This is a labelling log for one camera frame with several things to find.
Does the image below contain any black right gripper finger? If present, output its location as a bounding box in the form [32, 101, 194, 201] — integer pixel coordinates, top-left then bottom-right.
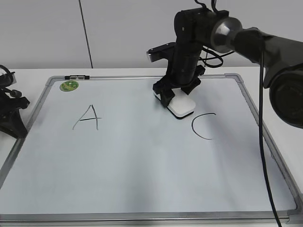
[160, 88, 175, 108]
[181, 81, 201, 95]

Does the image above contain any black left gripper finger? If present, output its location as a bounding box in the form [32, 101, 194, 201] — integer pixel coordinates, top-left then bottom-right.
[0, 110, 28, 139]

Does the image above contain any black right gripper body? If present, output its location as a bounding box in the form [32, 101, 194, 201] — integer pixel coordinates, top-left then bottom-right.
[152, 62, 205, 95]

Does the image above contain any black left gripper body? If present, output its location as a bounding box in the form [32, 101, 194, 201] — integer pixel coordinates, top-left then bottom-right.
[0, 88, 30, 120]

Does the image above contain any white whiteboard eraser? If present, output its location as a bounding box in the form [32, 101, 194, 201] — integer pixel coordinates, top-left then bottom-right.
[160, 88, 196, 119]

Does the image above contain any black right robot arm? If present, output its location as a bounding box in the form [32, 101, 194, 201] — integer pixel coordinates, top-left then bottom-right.
[147, 7, 303, 128]

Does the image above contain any green round magnet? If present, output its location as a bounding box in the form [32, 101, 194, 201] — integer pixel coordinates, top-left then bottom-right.
[60, 80, 79, 92]

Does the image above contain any grey framed whiteboard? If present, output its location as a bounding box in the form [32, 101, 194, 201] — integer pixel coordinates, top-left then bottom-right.
[0, 73, 303, 224]

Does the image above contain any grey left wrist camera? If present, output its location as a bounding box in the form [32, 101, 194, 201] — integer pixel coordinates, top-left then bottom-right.
[0, 72, 17, 87]

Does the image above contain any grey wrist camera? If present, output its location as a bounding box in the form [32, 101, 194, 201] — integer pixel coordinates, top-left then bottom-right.
[0, 72, 17, 87]
[146, 42, 175, 62]

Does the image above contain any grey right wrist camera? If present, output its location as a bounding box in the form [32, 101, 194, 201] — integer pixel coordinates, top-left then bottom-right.
[146, 42, 175, 62]

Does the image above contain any black and silver frame clip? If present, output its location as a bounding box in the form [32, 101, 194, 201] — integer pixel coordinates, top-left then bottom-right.
[64, 75, 90, 80]

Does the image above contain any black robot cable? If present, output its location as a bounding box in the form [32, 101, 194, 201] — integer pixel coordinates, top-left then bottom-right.
[194, 0, 284, 227]

